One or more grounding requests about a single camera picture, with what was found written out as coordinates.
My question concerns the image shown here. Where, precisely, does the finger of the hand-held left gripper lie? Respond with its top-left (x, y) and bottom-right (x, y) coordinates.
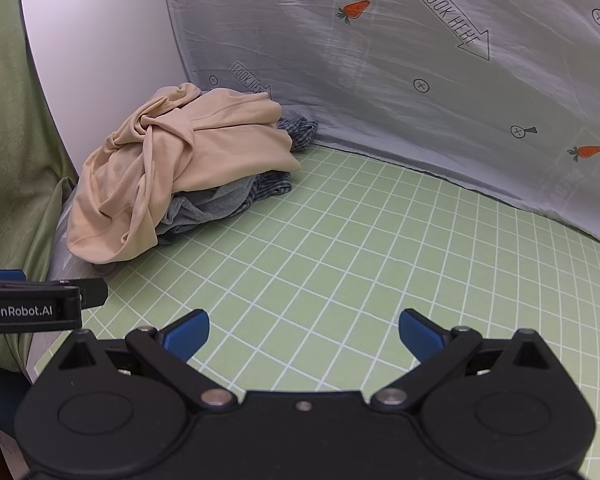
top-left (60, 277), bottom-right (108, 310)

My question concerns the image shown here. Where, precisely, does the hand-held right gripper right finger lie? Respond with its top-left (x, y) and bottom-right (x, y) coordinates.
top-left (370, 309), bottom-right (553, 413)

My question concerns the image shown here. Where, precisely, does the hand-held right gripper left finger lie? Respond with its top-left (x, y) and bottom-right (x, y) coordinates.
top-left (55, 309), bottom-right (238, 413)

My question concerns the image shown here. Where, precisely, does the beige long-sleeve shirt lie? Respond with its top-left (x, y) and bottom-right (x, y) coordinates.
top-left (66, 82), bottom-right (302, 265)

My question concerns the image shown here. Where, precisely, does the grey garment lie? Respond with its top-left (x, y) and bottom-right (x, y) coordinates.
top-left (157, 175), bottom-right (257, 239)

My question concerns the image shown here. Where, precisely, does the green cloth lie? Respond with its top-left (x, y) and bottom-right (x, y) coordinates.
top-left (0, 0), bottom-right (81, 372)

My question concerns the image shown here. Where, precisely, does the blue plaid garment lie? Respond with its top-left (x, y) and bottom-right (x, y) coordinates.
top-left (157, 116), bottom-right (319, 247)

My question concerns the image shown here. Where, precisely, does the grey carrot-print sheet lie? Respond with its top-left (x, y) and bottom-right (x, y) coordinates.
top-left (157, 0), bottom-right (600, 250)

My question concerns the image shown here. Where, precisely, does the white board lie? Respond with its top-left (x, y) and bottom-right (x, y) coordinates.
top-left (20, 0), bottom-right (197, 192)

